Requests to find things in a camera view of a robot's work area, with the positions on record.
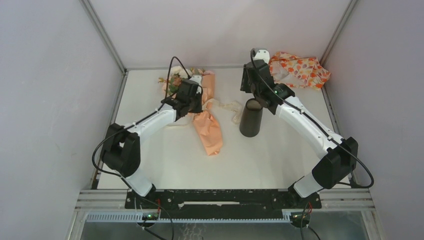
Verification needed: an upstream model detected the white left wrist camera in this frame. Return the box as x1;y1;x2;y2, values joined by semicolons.
190;74;203;86

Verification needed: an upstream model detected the dark brown vase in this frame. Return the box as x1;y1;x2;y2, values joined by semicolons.
239;98;263;138

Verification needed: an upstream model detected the orange floral cloth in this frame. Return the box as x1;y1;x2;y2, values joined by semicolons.
268;51;331;90

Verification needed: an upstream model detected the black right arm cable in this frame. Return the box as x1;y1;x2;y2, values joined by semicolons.
250;48;375;190

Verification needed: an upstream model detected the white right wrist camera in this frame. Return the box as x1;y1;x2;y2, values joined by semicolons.
252;48;271;64

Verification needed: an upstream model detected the orange wrapping paper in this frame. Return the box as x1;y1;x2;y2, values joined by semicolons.
192;70;223;156

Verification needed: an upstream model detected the cream ribbon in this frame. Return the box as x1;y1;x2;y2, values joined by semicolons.
167;98;244;128

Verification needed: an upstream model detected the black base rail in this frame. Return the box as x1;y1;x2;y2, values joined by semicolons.
124;189;322;221

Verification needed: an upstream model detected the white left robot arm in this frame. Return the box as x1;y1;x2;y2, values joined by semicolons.
96;75;203;209

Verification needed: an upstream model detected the pink white flower bouquet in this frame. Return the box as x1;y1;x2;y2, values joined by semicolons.
158;66;216;98

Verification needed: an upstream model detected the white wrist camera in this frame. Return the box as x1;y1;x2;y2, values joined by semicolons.
190;74;203;86
252;48;271;64

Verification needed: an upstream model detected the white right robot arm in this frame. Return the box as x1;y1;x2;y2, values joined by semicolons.
240;60;358;208

